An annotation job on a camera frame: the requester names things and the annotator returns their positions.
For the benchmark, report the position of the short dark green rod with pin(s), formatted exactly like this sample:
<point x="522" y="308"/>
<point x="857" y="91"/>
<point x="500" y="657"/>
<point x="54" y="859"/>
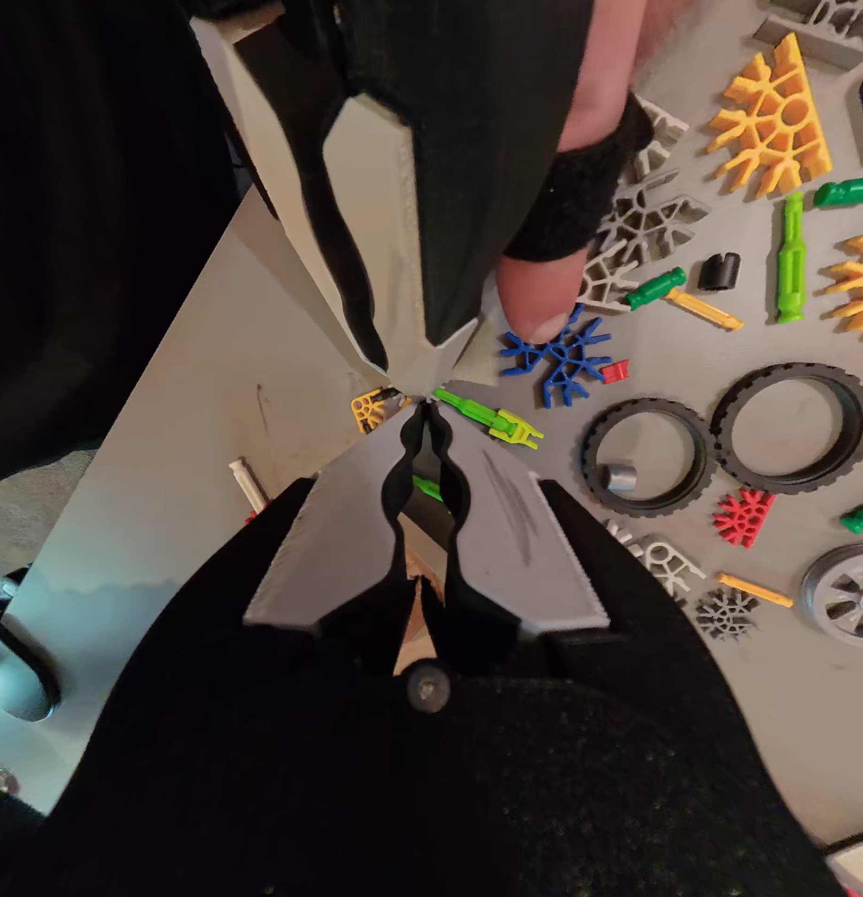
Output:
<point x="848" y="190"/>
<point x="862" y="518"/>
<point x="655" y="287"/>

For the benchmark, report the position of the green rod with lime clip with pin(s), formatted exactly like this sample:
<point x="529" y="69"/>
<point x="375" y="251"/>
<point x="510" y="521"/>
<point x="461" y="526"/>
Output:
<point x="425" y="487"/>
<point x="473" y="413"/>

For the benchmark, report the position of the small dark grey snowflake connector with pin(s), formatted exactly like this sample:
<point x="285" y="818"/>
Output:
<point x="725" y="614"/>

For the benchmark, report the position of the light green rod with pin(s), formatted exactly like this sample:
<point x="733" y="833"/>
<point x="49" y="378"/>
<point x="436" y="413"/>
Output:
<point x="792" y="259"/>

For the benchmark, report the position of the light grey connector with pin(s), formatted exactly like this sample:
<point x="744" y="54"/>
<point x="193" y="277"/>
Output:
<point x="659" y="140"/>
<point x="673" y="564"/>
<point x="606" y="280"/>

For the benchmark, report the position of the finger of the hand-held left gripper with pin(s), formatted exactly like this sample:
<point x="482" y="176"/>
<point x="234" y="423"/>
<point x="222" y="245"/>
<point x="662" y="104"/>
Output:
<point x="263" y="175"/>
<point x="375" y="210"/>

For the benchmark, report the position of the grey wheel hub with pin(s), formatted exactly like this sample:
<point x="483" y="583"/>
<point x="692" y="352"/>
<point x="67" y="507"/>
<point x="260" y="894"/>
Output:
<point x="848" y="595"/>

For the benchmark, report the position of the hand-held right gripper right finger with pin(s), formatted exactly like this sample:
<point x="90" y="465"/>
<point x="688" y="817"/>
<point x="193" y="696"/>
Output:
<point x="529" y="560"/>

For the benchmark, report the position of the small red clip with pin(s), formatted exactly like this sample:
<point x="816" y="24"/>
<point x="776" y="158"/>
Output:
<point x="615" y="370"/>

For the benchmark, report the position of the person's black garment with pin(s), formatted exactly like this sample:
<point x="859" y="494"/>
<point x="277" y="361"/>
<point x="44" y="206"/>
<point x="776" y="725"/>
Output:
<point x="88" y="210"/>

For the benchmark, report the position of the yellow fan connector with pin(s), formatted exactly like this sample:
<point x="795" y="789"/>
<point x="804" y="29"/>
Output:
<point x="775" y="119"/>
<point x="859" y="287"/>

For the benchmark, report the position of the small grey spacer cylinder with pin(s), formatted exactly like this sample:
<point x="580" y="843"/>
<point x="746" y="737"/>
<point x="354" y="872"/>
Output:
<point x="619" y="476"/>

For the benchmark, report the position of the large blue connector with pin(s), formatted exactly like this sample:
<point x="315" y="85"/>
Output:
<point x="561" y="361"/>

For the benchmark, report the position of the short yellow rod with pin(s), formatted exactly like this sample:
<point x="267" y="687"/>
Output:
<point x="704" y="310"/>
<point x="753" y="590"/>

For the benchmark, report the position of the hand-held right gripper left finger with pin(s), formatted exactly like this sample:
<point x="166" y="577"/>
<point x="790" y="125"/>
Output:
<point x="319" y="560"/>

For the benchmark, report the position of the white rod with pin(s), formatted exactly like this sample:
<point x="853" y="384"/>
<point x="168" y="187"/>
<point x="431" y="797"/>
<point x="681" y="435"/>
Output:
<point x="247" y="483"/>

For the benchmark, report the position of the small black clip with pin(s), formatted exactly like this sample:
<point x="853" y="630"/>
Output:
<point x="718" y="272"/>

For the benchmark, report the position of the person's left hand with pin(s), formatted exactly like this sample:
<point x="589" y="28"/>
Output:
<point x="599" y="70"/>

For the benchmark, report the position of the black rubber tire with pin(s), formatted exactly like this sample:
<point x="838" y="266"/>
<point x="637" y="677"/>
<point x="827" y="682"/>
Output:
<point x="589" y="455"/>
<point x="720" y="427"/>

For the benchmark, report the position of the grey stacked connector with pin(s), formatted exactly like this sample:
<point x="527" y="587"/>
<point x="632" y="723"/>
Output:
<point x="817" y="28"/>

